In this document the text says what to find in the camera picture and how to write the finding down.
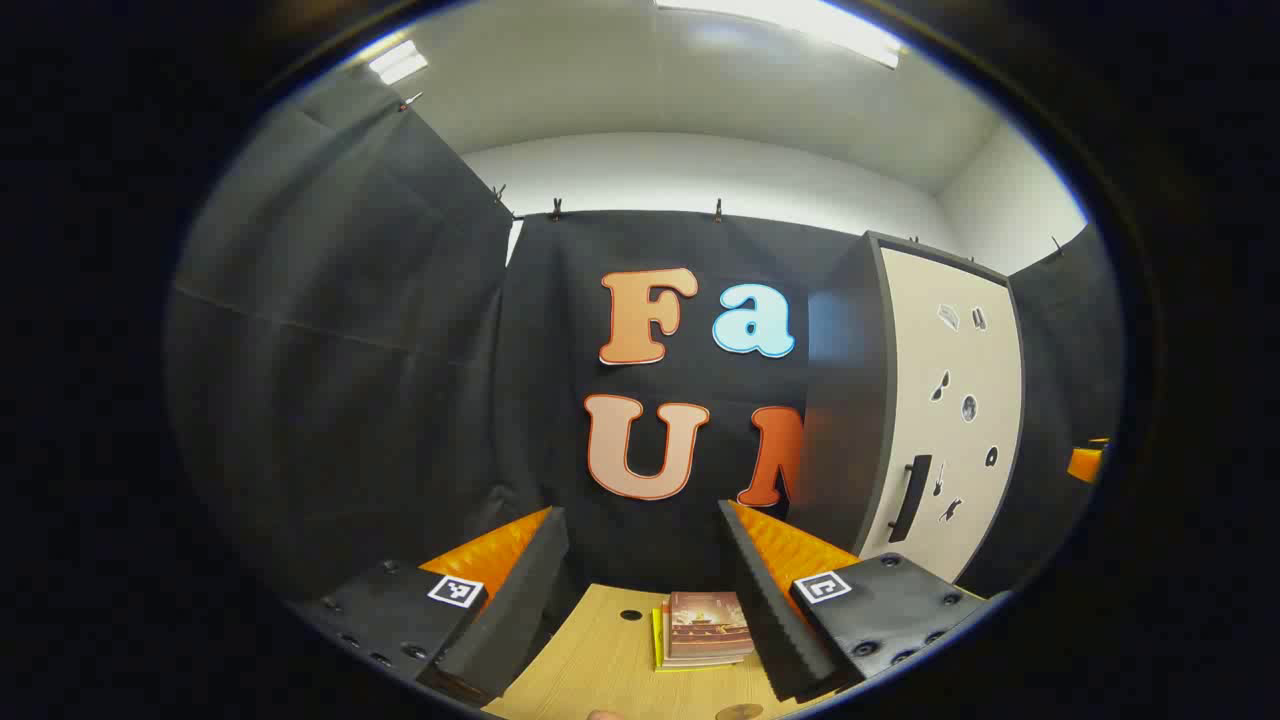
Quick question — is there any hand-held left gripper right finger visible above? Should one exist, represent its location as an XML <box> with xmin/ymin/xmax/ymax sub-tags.
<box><xmin>717</xmin><ymin>498</ymin><xmax>991</xmax><ymax>703</ymax></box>

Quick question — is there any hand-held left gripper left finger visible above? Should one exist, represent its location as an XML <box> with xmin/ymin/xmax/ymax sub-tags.
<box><xmin>285</xmin><ymin>505</ymin><xmax>571</xmax><ymax>706</ymax></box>

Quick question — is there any beige cabinet door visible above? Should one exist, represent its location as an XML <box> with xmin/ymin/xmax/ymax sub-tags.
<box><xmin>860</xmin><ymin>245</ymin><xmax>1026</xmax><ymax>584</ymax></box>

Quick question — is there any black door handle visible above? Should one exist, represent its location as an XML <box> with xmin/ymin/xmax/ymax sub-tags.
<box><xmin>888</xmin><ymin>455</ymin><xmax>933</xmax><ymax>544</ymax></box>

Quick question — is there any grey cabinet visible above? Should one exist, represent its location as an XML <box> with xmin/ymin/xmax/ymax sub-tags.
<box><xmin>790</xmin><ymin>230</ymin><xmax>1026</xmax><ymax>586</ymax></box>

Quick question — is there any thin yellow book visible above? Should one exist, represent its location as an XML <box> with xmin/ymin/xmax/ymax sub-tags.
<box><xmin>652</xmin><ymin>605</ymin><xmax>746</xmax><ymax>673</ymax></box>

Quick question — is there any black backdrop cloth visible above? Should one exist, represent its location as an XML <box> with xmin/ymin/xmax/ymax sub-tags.
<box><xmin>165</xmin><ymin>68</ymin><xmax>1129</xmax><ymax>611</ymax></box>

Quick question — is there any long ceiling light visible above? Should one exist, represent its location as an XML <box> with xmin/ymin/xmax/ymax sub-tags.
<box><xmin>655</xmin><ymin>0</ymin><xmax>906</xmax><ymax>69</ymax></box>

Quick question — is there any small ceiling light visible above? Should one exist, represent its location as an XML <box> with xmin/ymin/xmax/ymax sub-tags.
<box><xmin>368</xmin><ymin>40</ymin><xmax>429</xmax><ymax>86</ymax></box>

